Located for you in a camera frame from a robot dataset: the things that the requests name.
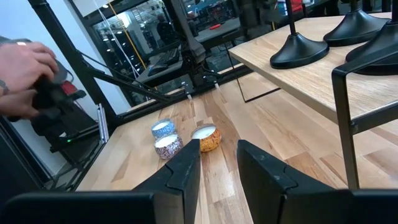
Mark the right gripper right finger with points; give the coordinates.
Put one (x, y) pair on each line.
(261, 180)

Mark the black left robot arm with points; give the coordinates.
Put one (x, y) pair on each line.
(71, 124)

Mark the orange patterned candle tin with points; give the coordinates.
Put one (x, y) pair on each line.
(206, 140)

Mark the person's hand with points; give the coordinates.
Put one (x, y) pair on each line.
(18, 105)
(25, 65)

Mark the wooden shelf with black legs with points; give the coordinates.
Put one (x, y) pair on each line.
(311, 81)

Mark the silver aluminium bracket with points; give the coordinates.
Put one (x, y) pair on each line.
(102, 124)

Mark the grey desk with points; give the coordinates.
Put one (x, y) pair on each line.
(217, 32)

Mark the red plastic part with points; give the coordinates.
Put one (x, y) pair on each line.
(69, 88)

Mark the black keyboard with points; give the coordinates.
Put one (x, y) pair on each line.
(169, 57)

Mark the person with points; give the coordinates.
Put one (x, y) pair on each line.
(164, 29)

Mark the blue white patterned candle tin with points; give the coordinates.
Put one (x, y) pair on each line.
(163, 129)

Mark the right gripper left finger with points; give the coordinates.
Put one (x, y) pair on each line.
(180, 186)

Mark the brown white patterned candle tin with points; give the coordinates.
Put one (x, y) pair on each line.
(168, 147)

